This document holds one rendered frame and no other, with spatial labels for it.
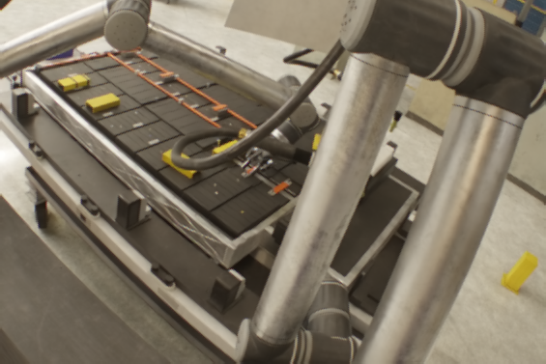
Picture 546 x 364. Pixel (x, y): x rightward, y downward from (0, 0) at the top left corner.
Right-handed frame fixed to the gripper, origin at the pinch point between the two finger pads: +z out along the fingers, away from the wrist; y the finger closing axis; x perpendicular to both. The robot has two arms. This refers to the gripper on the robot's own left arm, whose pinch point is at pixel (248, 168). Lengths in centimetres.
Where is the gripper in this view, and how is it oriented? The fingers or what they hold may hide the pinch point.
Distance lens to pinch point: 185.4
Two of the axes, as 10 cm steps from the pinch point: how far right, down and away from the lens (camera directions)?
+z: -7.1, 6.7, -2.1
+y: 6.6, 5.5, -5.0
